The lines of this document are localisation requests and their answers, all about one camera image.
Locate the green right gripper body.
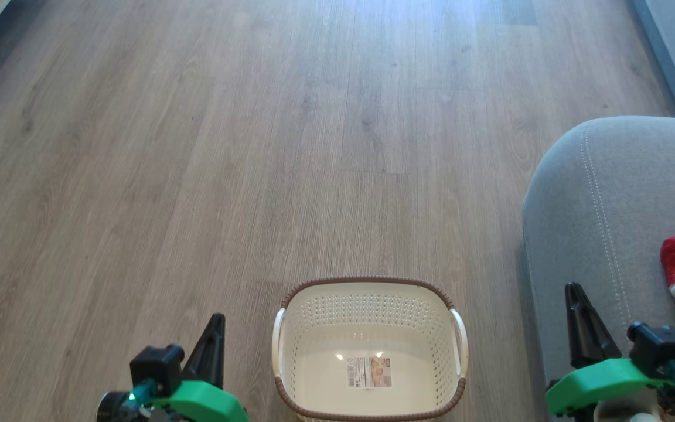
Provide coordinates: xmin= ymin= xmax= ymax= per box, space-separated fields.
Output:
xmin=546 ymin=358 xmax=675 ymax=422

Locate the grey fabric sofa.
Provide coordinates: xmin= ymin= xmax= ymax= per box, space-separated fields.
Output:
xmin=522 ymin=116 xmax=675 ymax=422

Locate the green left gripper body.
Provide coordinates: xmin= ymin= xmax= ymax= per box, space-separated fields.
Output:
xmin=151 ymin=380 xmax=250 ymax=422

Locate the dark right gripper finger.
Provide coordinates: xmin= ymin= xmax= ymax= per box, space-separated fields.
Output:
xmin=565 ymin=282 xmax=622 ymax=370

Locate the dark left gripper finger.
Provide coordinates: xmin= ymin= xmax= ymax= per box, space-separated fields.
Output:
xmin=182 ymin=313 xmax=226 ymax=389

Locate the paper label sticker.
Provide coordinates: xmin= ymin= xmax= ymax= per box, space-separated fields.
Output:
xmin=346 ymin=356 xmax=393 ymax=389

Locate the white laundry basket brown rim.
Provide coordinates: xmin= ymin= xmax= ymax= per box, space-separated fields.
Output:
xmin=271 ymin=276 xmax=469 ymax=422

